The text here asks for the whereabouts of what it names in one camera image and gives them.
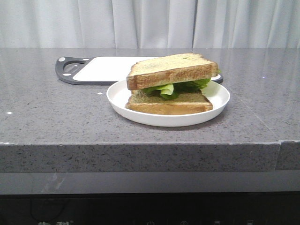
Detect green lettuce leaf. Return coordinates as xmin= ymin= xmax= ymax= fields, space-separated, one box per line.
xmin=142 ymin=78 xmax=211 ymax=100

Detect bread slice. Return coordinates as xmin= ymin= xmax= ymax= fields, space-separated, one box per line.
xmin=125 ymin=90 xmax=213 ymax=115
xmin=127 ymin=53 xmax=219 ymax=90

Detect white round plate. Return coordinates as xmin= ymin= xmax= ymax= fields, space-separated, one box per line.
xmin=106 ymin=80 xmax=230 ymax=127

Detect white black cutting board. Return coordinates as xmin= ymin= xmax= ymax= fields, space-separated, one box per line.
xmin=55 ymin=56 xmax=223 ymax=85

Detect dark appliance front panel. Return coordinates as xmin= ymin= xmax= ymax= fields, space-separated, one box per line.
xmin=0 ymin=192 xmax=300 ymax=225

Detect white curtain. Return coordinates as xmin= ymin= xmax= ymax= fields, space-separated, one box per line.
xmin=0 ymin=0 xmax=300 ymax=49

